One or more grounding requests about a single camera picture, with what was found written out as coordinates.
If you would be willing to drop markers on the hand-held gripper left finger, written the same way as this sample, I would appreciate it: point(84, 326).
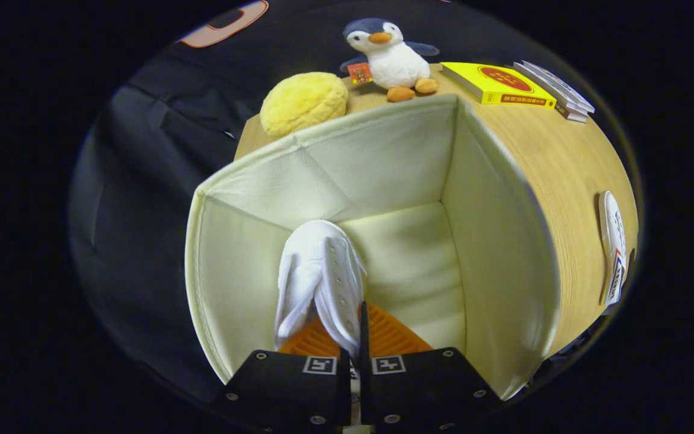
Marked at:
point(290, 392)

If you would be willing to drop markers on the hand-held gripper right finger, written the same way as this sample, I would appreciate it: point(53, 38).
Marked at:
point(425, 389)

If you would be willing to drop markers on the cream fabric storage box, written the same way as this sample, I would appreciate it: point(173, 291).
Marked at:
point(407, 259)

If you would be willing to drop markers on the white canvas shoe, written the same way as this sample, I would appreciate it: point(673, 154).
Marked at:
point(317, 259)
point(612, 241)

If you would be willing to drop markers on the yellow round plush toy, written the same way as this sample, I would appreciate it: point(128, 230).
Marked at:
point(302, 102)

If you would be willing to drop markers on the yellow book with red label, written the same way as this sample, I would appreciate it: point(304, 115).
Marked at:
point(497, 81)

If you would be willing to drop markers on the thin white book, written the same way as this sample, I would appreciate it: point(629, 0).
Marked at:
point(546, 87)

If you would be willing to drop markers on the penguin plush toy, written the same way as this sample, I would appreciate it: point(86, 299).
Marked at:
point(392, 60)

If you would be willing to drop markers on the illustrated white cover book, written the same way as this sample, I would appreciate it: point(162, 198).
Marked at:
point(561, 84)

